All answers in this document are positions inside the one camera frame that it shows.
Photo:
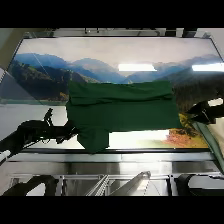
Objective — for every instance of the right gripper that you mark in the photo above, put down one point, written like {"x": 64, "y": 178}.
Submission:
{"x": 199, "y": 114}

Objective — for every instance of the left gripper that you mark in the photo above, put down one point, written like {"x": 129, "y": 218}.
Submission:
{"x": 66, "y": 132}

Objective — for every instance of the green T-shirt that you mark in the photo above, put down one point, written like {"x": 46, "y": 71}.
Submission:
{"x": 123, "y": 111}

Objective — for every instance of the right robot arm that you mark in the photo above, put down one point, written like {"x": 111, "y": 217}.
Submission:
{"x": 216, "y": 111}

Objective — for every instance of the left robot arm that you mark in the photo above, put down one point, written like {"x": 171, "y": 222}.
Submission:
{"x": 23, "y": 133}

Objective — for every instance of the silver frame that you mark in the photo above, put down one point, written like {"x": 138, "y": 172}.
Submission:
{"x": 110, "y": 166}

